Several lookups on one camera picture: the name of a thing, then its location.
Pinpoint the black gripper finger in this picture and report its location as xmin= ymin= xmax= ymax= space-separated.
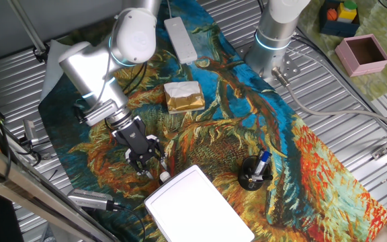
xmin=146 ymin=134 xmax=168 ymax=171
xmin=124 ymin=148 xmax=155 ymax=180

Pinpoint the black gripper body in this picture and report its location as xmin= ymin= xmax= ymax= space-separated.
xmin=111 ymin=116 xmax=155 ymax=157

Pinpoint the grey cabinet with white lid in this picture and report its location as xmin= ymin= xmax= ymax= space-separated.
xmin=144 ymin=164 xmax=255 ymax=242

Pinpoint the black pen holder cup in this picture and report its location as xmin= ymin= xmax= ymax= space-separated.
xmin=237 ymin=154 xmax=274 ymax=192

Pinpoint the yellow toy block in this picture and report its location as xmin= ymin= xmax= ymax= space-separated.
xmin=337 ymin=5 xmax=358 ymax=23

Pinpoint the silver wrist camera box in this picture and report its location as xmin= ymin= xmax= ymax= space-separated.
xmin=74 ymin=99 xmax=120 ymax=128

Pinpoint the blue capped white marker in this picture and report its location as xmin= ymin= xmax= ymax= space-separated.
xmin=251 ymin=149 xmax=273 ymax=179

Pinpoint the grey hose with metal connector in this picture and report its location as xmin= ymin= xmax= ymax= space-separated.
xmin=271 ymin=66 xmax=387 ymax=132

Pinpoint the dark blue toy box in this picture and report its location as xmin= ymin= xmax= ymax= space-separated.
xmin=319 ymin=0 xmax=361 ymax=38

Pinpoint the green patterned mat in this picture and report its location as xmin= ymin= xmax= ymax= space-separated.
xmin=296 ymin=0 xmax=387 ymax=102

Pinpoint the black pen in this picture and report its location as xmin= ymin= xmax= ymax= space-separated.
xmin=247 ymin=171 xmax=274 ymax=183

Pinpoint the grey tripod pole with clamp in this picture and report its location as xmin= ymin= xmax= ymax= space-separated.
xmin=7 ymin=0 xmax=50 ymax=64

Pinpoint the white power strip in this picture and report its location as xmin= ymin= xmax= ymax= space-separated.
xmin=163 ymin=16 xmax=198 ymax=65

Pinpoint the gold and white tissue pack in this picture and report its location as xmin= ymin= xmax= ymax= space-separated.
xmin=163 ymin=80 xmax=206 ymax=115

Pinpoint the sunflower painting cloth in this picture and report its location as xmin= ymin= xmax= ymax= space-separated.
xmin=38 ymin=0 xmax=387 ymax=242

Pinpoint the large aluminium frame beam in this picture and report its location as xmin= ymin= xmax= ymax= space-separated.
xmin=0 ymin=134 xmax=120 ymax=242

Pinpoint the pink open box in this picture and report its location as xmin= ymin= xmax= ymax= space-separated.
xmin=334 ymin=33 xmax=387 ymax=77

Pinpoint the silver finned camera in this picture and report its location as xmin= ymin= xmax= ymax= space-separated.
xmin=67 ymin=188 xmax=122 ymax=212

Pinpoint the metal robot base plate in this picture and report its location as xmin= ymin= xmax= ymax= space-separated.
xmin=235 ymin=43 xmax=302 ymax=87

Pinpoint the black camera cable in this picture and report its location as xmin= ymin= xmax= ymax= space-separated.
xmin=114 ymin=204 xmax=146 ymax=242

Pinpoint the grey clamp device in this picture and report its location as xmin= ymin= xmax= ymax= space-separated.
xmin=23 ymin=119 xmax=40 ymax=146

